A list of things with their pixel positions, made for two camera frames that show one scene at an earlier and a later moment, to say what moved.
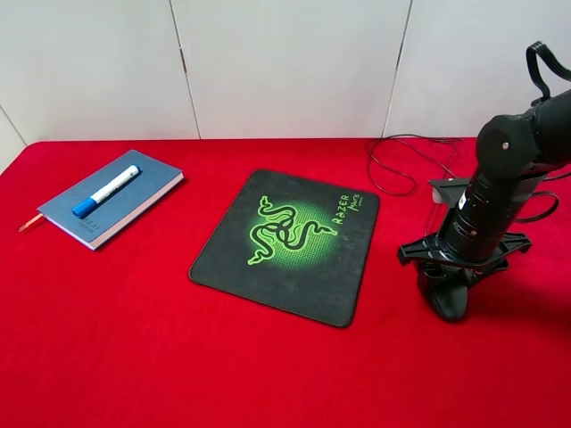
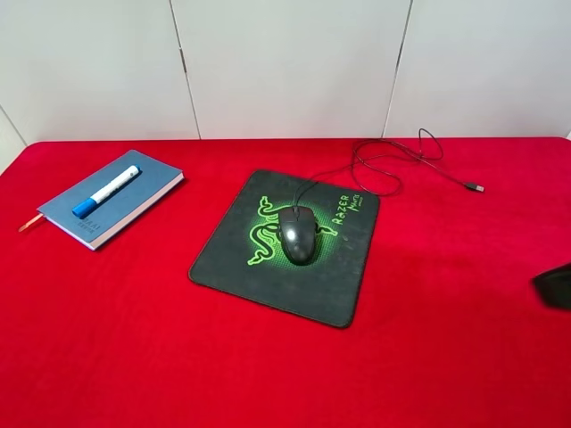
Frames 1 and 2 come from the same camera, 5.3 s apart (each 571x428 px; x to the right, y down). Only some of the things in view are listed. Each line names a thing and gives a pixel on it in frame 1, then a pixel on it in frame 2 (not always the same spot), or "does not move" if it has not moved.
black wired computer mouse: (447, 287) to (298, 234)
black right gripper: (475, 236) to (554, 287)
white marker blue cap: (80, 209) does not move
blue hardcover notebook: (104, 218) does not move
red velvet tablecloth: (123, 336) does not move
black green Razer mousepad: (293, 244) does not move
